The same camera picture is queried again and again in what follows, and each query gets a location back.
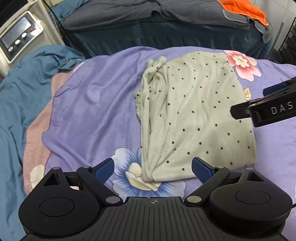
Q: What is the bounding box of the blue blanket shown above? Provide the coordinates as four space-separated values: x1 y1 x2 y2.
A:
1 45 85 240

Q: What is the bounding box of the purple floral bed sheet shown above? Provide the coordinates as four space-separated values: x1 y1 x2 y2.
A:
21 46 296 232

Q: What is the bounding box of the grey blanket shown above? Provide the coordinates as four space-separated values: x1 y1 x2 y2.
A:
57 1 273 42

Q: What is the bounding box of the orange cloth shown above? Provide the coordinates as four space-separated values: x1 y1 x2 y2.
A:
218 0 269 26

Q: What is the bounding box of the black wire rack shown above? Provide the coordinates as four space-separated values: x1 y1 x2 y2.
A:
278 18 296 65

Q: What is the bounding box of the white appliance with panel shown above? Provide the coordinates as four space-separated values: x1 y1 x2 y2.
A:
1 1 64 77

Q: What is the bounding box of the cream polka dot shirt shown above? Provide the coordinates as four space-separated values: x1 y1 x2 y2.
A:
135 51 258 182

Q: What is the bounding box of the dark teal bed cover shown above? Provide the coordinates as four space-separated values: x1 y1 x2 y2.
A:
66 13 273 59

